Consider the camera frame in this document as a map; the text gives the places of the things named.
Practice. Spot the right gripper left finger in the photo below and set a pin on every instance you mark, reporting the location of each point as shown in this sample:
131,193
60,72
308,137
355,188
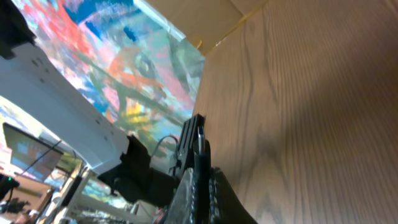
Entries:
184,206

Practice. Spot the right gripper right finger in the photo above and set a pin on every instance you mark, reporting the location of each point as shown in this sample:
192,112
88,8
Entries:
225,207

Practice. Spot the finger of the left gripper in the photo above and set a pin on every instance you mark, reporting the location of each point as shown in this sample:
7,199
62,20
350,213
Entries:
183,157

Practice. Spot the dark computer monitor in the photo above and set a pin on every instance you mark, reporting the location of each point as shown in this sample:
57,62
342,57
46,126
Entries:
30,154

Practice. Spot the colourful abstract wall painting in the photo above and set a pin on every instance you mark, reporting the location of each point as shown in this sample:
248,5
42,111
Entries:
124,68

